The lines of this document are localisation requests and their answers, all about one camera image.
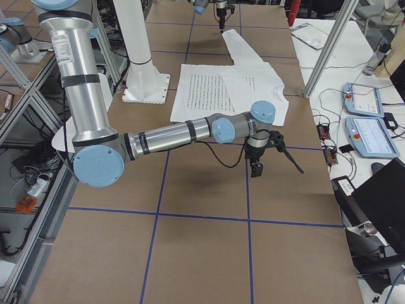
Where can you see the aluminium frame post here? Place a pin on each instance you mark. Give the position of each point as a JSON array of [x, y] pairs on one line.
[[339, 26]]

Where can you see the upper blue teach pendant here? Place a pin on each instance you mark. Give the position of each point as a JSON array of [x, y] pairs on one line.
[[363, 100]]

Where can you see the blue teach pendant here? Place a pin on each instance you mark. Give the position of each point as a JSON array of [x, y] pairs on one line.
[[370, 137], [363, 100]]

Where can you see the lower blue teach pendant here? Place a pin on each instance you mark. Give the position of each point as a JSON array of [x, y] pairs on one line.
[[370, 137]]

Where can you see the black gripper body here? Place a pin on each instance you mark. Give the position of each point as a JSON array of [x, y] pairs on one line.
[[220, 13], [254, 154]]

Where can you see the black laptop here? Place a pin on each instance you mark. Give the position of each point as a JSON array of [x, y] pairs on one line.
[[381, 199]]

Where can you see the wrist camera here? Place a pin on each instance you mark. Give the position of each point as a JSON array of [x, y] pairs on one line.
[[256, 169]]

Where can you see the white chair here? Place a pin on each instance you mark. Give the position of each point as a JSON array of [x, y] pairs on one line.
[[58, 141]]

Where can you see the clear water bottle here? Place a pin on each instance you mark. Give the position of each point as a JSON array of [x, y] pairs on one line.
[[376, 59]]

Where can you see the plastic bag on table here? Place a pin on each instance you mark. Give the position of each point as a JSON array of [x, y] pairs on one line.
[[310, 35]]

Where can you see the white long-sleeve printed shirt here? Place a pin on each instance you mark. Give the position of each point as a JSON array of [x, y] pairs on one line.
[[204, 90]]

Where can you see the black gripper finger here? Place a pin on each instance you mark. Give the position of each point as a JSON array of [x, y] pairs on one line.
[[221, 23], [291, 159]]

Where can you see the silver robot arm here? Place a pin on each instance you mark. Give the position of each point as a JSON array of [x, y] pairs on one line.
[[200, 7], [100, 151]]

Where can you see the red fire extinguisher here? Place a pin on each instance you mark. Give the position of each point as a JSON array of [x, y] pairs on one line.
[[294, 9]]

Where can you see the orange relay box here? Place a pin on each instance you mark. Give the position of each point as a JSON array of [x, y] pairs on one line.
[[323, 132]]

